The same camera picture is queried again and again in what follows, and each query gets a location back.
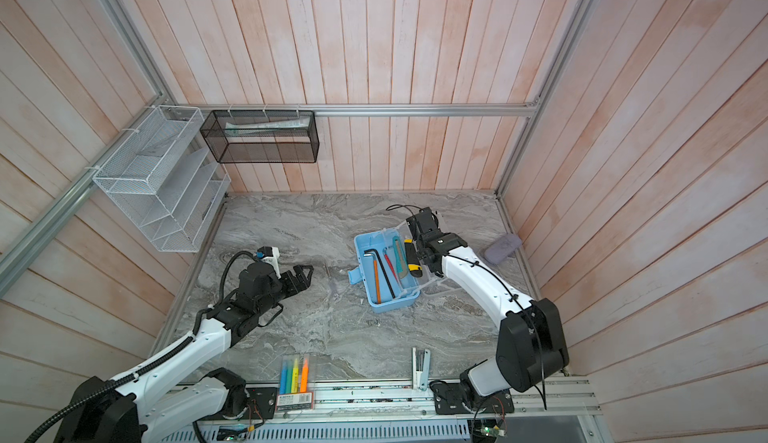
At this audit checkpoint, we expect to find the white stapler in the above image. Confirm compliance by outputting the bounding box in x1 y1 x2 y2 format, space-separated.
412 347 431 391

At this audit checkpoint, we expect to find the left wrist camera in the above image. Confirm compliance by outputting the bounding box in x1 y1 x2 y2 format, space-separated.
256 246 281 275

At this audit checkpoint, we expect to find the highlighter pen pack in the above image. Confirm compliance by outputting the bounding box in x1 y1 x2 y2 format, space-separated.
275 354 314 411

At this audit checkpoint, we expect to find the white wire mesh shelf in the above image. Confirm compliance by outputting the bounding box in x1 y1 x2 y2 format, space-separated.
94 106 231 253

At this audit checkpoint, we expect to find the black mesh basket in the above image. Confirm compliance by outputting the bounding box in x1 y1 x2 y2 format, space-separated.
200 109 320 164

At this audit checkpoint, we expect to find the black hex key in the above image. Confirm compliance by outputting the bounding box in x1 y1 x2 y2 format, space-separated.
363 248 395 303

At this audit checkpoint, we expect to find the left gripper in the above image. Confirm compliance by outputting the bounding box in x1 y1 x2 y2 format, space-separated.
256 264 314 316

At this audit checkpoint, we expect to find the large black yellow screwdriver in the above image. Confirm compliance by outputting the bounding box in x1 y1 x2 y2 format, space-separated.
404 239 423 279

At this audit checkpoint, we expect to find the teal handled tool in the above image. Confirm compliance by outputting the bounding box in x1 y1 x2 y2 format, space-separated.
392 236 409 278

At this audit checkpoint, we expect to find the blue plastic tool box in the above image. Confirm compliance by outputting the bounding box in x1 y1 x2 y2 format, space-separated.
348 222 444 314

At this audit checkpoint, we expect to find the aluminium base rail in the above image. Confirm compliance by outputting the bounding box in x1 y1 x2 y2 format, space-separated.
103 376 602 429

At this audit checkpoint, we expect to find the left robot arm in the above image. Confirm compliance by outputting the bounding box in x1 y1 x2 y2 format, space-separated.
27 260 314 442

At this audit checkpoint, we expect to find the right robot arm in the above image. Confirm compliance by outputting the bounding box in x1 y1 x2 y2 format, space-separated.
406 207 570 410

